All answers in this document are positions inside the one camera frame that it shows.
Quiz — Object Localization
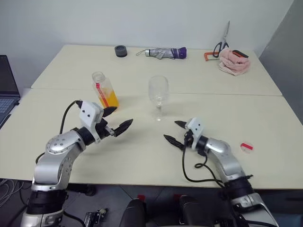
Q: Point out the clear wine glass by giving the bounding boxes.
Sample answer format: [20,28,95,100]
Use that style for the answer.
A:
[148,75,169,122]

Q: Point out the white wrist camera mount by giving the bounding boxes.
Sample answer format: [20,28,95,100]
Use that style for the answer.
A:
[186,117,206,151]
[79,100,105,144]

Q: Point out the black device on floor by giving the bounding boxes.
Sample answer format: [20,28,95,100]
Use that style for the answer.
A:
[84,208,109,227]

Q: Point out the grey and purple folded umbrella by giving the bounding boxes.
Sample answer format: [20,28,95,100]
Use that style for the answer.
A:
[135,46,187,60]

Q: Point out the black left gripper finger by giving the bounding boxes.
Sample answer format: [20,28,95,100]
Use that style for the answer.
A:
[103,106,117,118]
[113,119,134,138]

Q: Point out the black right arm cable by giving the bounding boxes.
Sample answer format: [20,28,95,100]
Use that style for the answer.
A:
[181,148,224,184]

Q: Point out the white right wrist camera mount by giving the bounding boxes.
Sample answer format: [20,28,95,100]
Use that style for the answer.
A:
[186,117,206,151]

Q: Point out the white cap with red tape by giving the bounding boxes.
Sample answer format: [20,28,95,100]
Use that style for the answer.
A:
[239,141,254,154]

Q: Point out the dark rounded shape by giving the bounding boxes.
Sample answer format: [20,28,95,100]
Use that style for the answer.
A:
[122,198,147,227]
[178,195,206,227]

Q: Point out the black and red tool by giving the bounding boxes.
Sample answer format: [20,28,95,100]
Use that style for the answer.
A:
[232,49,249,59]

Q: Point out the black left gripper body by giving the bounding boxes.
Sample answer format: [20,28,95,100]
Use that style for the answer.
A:
[96,118,116,140]

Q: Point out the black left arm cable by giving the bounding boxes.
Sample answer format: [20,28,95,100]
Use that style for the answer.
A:
[59,100,83,134]

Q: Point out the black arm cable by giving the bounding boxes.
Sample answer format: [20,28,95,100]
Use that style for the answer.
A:
[59,100,83,134]
[181,148,224,184]

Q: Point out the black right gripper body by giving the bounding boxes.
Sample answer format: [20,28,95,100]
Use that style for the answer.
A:
[183,129,195,148]

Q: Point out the clear bottle with orange drink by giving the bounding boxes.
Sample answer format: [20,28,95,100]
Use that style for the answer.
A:
[91,71,120,110]

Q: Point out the pink towel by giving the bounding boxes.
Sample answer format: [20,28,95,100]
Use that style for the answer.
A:
[218,48,251,76]

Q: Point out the black-handled scissors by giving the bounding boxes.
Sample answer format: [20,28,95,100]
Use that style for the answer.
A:
[213,20,231,58]

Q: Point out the white cable bundle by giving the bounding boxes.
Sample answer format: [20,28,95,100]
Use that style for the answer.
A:
[0,178,26,209]

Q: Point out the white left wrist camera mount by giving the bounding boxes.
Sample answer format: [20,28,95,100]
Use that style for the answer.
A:
[79,100,105,144]

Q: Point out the dark laptop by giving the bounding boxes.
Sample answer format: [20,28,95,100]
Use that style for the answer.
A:
[0,55,21,130]

